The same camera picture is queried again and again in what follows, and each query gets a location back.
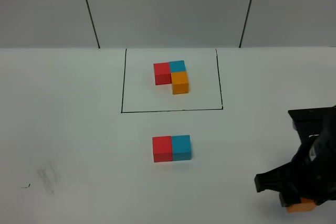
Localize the red template cube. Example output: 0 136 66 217
153 62 172 86

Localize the blue template cube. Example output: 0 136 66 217
169 60 186 73

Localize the orange template cube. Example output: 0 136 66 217
171 71 189 94

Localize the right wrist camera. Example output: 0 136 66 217
288 108 329 143

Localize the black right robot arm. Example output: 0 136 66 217
254 106 335 207

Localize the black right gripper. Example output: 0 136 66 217
254 140 335 207

